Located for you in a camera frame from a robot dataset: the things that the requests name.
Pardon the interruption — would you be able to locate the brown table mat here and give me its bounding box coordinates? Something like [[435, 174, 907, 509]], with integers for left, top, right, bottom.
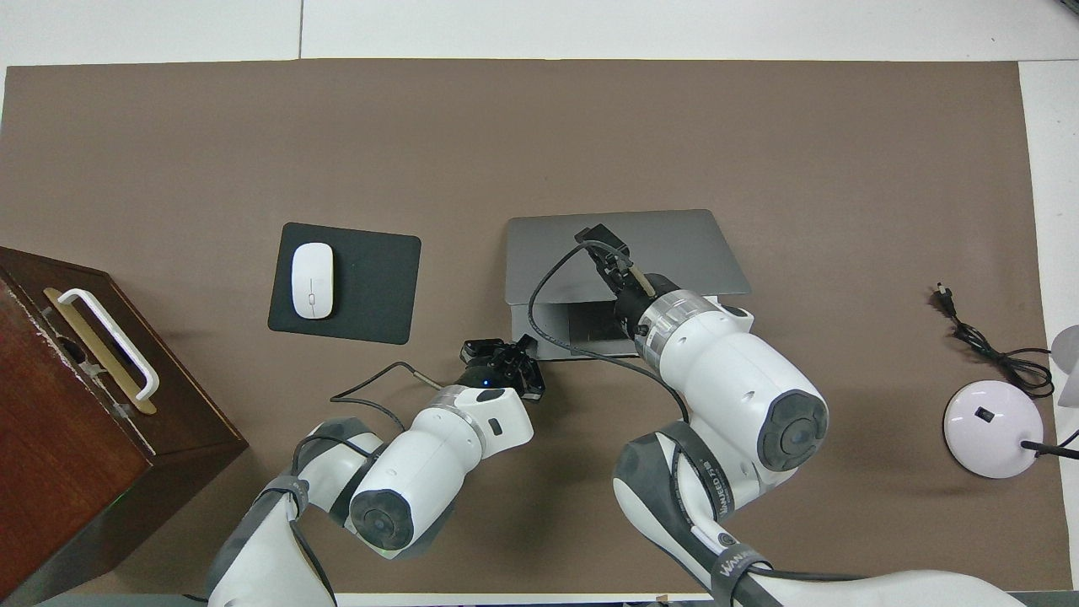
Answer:
[[0, 59, 1073, 595]]

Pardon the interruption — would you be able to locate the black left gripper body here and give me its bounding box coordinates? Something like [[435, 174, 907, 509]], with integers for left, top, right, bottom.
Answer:
[[457, 354, 525, 390]]

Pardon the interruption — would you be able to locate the silver laptop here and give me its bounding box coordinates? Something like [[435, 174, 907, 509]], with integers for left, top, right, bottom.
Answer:
[[504, 209, 753, 362]]

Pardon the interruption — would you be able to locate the white desk lamp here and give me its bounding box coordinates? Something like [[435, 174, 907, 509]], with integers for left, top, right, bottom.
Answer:
[[942, 325, 1079, 480]]

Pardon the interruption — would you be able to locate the white computer mouse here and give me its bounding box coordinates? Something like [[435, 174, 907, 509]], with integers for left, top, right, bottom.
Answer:
[[291, 242, 336, 320]]

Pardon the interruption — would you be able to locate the white box handle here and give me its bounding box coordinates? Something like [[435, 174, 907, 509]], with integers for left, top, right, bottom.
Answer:
[[57, 288, 161, 401]]

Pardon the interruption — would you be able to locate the black lamp power cable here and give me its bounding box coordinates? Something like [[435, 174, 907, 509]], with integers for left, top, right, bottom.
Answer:
[[931, 285, 1056, 399]]

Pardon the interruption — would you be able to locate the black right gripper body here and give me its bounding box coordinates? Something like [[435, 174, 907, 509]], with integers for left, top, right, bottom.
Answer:
[[614, 268, 675, 338]]

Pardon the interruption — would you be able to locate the black mouse pad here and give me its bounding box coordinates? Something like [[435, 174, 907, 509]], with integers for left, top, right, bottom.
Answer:
[[267, 222, 422, 346]]

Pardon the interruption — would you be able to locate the dark wooden box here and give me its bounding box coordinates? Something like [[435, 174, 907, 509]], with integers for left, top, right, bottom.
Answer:
[[0, 246, 250, 606]]

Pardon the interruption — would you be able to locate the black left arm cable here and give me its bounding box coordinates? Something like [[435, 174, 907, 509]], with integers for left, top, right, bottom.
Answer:
[[291, 361, 445, 460]]

